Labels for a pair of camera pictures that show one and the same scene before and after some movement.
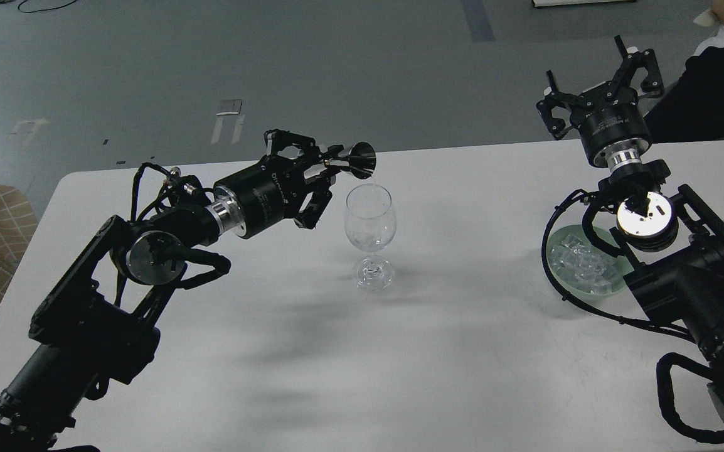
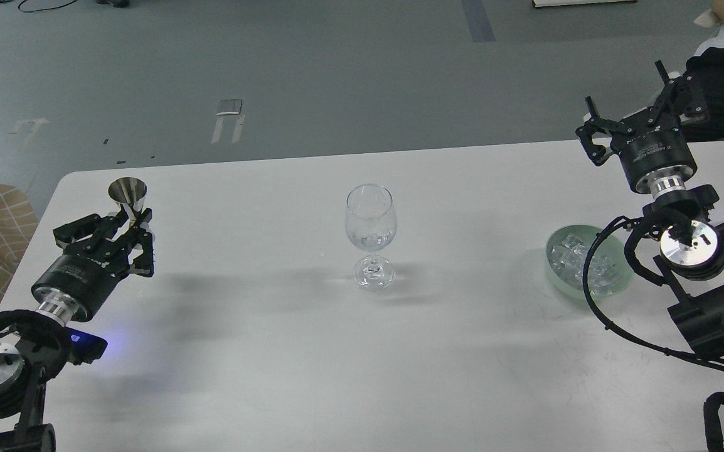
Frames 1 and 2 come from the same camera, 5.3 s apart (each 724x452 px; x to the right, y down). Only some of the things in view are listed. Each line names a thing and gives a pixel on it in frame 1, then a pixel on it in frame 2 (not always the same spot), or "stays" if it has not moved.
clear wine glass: x=370 y=220 stays
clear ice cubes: x=586 y=268 stays
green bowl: x=580 y=267 stays
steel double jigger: x=361 y=160 -> x=130 y=192
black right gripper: x=612 y=125 -> x=650 y=139
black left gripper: x=256 y=197 -> x=88 y=270
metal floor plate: x=229 y=107 stays
